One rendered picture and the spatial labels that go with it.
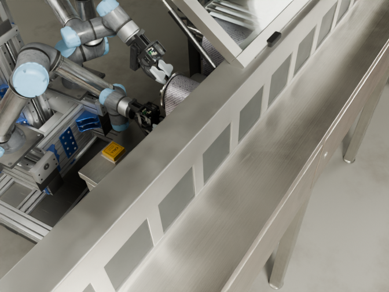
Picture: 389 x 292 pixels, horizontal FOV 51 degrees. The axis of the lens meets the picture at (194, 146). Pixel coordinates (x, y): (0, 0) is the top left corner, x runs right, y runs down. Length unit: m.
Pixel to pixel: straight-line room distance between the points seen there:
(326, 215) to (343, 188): 0.25
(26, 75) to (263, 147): 0.89
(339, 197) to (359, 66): 1.56
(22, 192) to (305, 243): 1.73
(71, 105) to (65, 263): 1.70
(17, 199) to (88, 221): 2.00
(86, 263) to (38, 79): 0.98
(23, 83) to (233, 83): 0.89
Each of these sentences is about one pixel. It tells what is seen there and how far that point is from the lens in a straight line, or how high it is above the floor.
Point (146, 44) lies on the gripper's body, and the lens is 1.48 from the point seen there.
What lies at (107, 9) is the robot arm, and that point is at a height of 1.50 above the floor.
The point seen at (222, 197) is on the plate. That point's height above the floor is 1.44.
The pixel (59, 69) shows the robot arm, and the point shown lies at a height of 1.23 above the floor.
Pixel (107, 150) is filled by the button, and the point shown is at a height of 0.92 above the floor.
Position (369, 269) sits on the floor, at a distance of 2.61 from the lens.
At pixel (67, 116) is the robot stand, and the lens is 2.27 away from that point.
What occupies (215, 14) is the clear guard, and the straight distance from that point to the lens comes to 0.98.
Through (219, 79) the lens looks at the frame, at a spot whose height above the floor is 1.65.
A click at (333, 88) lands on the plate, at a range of 1.26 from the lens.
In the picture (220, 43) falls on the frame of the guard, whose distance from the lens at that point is 0.94.
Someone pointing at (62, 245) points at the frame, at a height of 1.65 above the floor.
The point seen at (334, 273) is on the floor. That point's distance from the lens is 2.54.
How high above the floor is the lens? 2.25
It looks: 50 degrees down
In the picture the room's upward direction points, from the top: 3 degrees counter-clockwise
